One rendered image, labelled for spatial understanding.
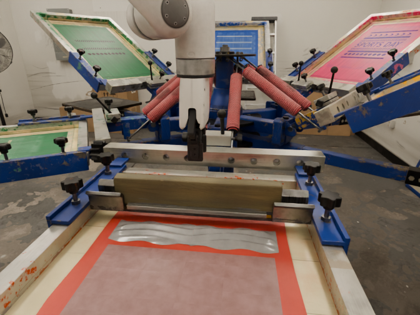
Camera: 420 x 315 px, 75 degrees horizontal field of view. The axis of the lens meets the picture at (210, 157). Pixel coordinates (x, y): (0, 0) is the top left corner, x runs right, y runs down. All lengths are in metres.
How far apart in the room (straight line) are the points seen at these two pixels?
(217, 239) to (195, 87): 0.31
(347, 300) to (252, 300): 0.14
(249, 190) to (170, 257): 0.21
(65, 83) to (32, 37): 0.87
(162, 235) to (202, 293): 0.17
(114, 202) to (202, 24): 0.43
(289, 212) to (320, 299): 0.18
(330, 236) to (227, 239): 0.20
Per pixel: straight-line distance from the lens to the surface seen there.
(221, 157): 0.83
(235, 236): 0.61
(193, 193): 0.62
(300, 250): 0.61
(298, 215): 0.63
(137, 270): 0.56
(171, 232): 0.63
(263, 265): 0.56
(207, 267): 0.55
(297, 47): 4.75
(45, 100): 6.00
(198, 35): 0.52
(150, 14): 0.44
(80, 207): 0.69
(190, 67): 0.52
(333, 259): 0.55
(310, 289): 0.54
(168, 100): 1.23
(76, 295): 0.55
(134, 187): 0.65
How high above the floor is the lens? 1.33
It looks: 22 degrees down
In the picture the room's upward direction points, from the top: straight up
